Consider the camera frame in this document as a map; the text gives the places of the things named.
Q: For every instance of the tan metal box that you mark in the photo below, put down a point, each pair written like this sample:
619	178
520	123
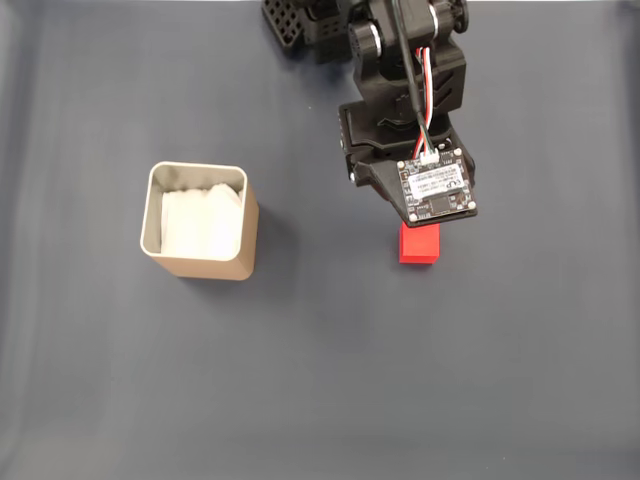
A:
210	270

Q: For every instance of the dark blue-grey table mat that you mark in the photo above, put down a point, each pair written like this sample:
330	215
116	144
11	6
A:
320	375

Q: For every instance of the red cube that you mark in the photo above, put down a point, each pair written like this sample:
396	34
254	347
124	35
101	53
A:
420	247

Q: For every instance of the camera circuit board with mount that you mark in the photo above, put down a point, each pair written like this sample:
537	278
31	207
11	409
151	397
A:
435	187

